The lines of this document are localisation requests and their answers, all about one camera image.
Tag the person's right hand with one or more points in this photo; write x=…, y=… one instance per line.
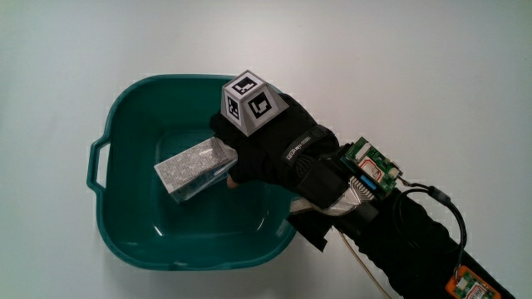
x=291, y=137

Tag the grey milk carton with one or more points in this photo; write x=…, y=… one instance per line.
x=193, y=168

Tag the green plastic basin plate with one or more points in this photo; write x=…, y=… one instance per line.
x=137, y=224

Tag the person's right forearm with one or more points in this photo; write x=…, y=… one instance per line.
x=411, y=245

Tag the green circuit board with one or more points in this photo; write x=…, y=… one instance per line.
x=371, y=166

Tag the orange cased circuit board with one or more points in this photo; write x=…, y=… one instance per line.
x=471, y=286

